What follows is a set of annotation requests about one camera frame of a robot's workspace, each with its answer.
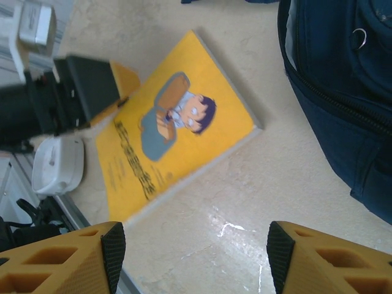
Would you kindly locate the white rounded plastic box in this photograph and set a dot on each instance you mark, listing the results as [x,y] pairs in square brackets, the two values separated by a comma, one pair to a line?
[58,165]

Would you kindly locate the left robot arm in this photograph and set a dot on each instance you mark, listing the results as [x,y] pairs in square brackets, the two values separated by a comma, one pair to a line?
[30,232]

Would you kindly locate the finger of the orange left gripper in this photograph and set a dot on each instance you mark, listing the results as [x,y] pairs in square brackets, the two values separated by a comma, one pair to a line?
[92,85]
[125,79]

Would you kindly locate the navy blue student backpack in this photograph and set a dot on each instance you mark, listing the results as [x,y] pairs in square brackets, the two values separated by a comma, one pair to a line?
[337,92]

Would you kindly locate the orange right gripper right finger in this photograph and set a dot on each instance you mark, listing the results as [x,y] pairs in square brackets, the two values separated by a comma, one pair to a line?
[330,269]

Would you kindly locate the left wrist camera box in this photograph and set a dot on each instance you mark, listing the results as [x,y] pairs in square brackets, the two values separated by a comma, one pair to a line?
[36,27]

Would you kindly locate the yellow cartoon cover book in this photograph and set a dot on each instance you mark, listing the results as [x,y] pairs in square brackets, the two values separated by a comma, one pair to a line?
[183,137]

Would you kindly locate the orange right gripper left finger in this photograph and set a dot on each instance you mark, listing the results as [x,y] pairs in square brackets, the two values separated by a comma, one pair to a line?
[61,269]

